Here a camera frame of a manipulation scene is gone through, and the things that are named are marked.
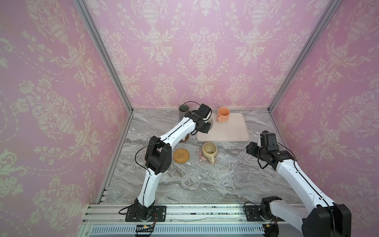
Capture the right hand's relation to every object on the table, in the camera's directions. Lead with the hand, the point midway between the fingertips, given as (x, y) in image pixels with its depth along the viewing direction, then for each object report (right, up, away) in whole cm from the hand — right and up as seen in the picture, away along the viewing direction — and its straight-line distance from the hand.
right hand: (251, 147), depth 84 cm
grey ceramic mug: (-41, +24, +22) cm, 52 cm away
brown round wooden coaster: (-38, +4, +19) cm, 42 cm away
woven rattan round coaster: (-41, -7, +10) cm, 43 cm away
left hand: (-25, +11, +9) cm, 29 cm away
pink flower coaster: (-27, -9, +9) cm, 30 cm away
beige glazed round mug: (-23, -4, +10) cm, 25 cm away
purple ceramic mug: (-22, +15, +10) cm, 28 cm away
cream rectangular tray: (-2, +9, +20) cm, 22 cm away
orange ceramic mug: (-10, +21, +26) cm, 35 cm away
